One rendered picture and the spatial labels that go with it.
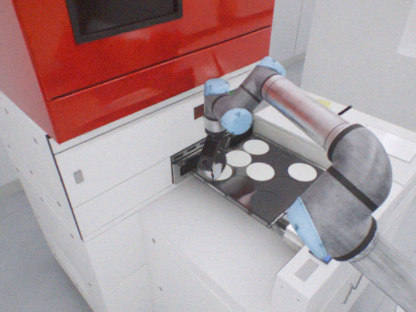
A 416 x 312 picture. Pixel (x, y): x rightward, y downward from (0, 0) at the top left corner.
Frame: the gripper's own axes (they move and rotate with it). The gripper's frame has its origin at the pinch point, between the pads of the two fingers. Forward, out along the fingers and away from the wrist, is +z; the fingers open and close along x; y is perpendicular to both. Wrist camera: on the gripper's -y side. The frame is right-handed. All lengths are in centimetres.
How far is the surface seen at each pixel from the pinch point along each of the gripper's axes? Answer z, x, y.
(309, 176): 1.3, -32.0, 13.5
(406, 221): 91, -103, 99
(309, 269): -4.3, -34.6, -29.9
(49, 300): 91, 83, -20
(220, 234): 9.3, -7.6, -15.5
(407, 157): -5, -63, 26
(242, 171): 1.3, -8.4, 8.3
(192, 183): 9.3, 9.7, 5.0
